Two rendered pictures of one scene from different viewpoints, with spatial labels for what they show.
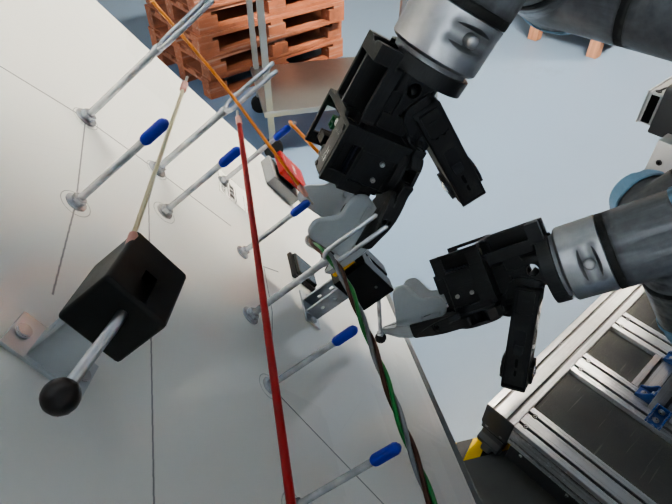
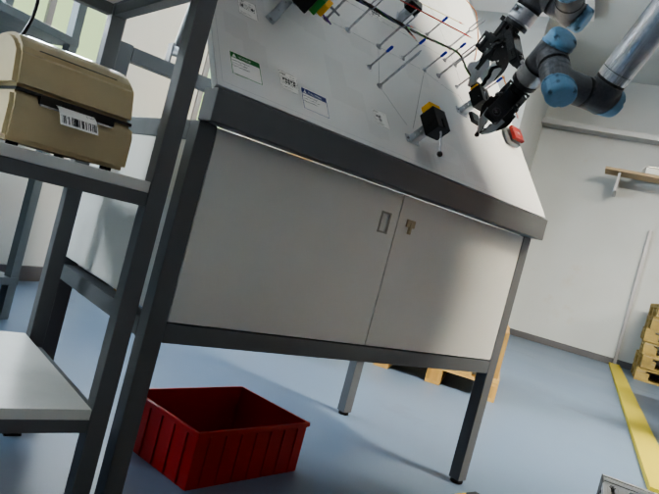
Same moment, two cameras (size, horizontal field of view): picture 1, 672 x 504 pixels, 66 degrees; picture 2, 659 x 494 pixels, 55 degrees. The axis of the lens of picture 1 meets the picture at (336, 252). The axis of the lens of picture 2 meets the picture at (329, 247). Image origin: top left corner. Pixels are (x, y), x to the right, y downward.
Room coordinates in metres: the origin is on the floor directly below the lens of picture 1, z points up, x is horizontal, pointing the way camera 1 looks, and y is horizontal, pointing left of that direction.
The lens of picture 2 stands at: (-0.69, -1.53, 0.65)
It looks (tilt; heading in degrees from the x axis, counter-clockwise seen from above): 1 degrees down; 64
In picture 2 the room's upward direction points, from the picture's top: 15 degrees clockwise
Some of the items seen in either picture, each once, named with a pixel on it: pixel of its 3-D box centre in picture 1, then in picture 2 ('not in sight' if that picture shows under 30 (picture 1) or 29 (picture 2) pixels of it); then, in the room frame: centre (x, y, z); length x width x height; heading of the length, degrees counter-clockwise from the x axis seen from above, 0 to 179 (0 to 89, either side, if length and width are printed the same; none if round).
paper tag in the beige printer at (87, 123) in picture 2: not in sight; (76, 120); (-0.65, -0.40, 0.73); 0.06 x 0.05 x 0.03; 17
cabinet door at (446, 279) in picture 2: not in sight; (450, 285); (0.40, -0.10, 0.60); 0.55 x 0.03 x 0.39; 14
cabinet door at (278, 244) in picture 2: not in sight; (298, 249); (-0.13, -0.23, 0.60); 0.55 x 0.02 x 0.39; 14
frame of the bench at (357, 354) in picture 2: not in sight; (296, 315); (0.07, 0.12, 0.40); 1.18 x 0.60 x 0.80; 14
